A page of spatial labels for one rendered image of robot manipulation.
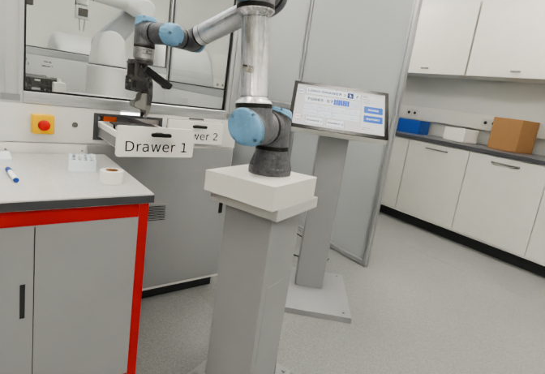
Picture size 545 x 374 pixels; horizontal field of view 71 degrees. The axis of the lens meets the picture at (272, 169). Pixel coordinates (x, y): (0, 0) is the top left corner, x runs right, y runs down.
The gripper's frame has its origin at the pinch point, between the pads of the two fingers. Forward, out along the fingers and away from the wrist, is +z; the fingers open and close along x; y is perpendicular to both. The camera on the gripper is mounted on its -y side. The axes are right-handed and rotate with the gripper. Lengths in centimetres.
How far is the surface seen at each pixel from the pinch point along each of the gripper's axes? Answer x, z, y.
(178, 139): 10.5, 7.7, -9.4
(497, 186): 18, 36, -295
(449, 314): 58, 97, -166
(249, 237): 47, 34, -22
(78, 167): 8.2, 18.7, 24.3
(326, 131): 9, 1, -90
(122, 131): 10.5, 5.6, 11.1
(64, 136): -23.3, 13.5, 23.5
